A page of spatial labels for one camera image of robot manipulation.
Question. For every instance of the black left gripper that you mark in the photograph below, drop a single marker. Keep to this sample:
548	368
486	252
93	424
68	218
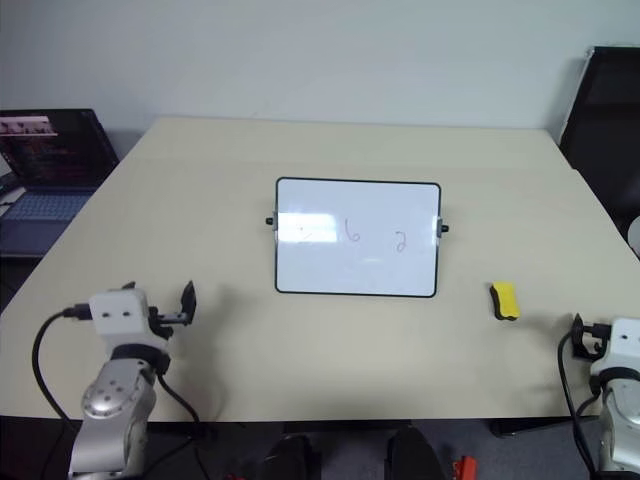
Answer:
164	320

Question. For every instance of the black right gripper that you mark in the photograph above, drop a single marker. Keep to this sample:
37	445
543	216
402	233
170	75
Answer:
596	336

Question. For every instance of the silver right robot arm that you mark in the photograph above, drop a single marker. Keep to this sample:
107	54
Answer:
622	415

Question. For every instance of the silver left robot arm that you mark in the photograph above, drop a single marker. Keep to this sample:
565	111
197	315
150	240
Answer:
112	395

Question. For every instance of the yellow and black eraser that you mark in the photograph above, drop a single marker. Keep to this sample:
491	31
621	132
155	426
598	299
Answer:
506	301

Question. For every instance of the white object at edge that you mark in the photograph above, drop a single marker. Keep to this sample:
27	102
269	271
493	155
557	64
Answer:
635	237

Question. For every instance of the open dark laptop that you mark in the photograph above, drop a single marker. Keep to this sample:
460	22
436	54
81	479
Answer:
45	165

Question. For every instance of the small red object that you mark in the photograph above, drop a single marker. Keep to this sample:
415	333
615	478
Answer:
465	469

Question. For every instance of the dark rounded shape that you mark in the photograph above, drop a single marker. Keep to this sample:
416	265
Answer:
414	455
292	457

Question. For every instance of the small black-framed whiteboard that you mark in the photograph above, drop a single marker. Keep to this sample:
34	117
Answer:
357	237

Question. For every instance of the black office chair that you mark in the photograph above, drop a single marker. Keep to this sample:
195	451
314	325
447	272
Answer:
607	125

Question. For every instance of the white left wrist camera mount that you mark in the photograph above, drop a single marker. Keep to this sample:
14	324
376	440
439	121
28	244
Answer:
120	312

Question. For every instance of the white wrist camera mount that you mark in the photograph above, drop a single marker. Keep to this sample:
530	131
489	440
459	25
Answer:
622	345
120	312

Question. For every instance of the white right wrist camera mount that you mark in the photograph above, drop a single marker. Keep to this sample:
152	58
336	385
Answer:
622	345

